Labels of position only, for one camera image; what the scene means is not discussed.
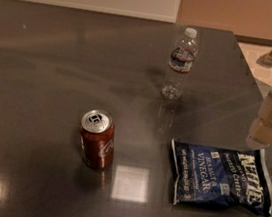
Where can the blue kettle chips bag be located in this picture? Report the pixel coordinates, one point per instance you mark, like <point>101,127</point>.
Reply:
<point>221,177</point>

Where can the clear plastic water bottle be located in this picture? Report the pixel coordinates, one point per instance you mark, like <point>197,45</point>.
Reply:
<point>180,63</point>

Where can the red coke can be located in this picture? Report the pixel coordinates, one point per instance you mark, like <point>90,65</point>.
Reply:
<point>97,134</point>

